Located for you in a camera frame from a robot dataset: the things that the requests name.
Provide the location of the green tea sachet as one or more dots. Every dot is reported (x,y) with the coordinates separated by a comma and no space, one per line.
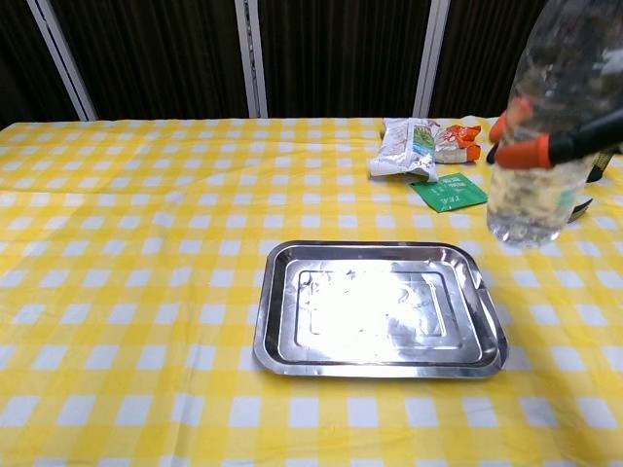
(448,194)

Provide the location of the stainless steel tray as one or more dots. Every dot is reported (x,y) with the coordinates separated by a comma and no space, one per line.
(379,311)

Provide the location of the red black claw hammer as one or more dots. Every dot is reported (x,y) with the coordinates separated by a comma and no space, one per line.
(581,210)

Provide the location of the black mesh pen holder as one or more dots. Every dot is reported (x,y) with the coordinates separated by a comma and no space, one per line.
(595,176)

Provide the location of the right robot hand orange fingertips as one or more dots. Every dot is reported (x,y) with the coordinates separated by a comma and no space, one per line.
(584,141)

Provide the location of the white snack bag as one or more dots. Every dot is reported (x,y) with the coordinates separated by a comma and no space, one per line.
(399,151)

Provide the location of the white partition post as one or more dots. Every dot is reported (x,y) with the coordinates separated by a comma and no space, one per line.
(430,58)
(250,58)
(63,58)

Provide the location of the transparent plastic bottle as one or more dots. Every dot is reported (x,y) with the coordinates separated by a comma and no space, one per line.
(530,214)

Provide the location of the orange snack bag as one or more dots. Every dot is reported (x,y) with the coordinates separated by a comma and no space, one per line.
(460,138)

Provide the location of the yellow white checkered tablecloth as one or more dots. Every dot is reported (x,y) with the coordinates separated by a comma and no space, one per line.
(146,243)

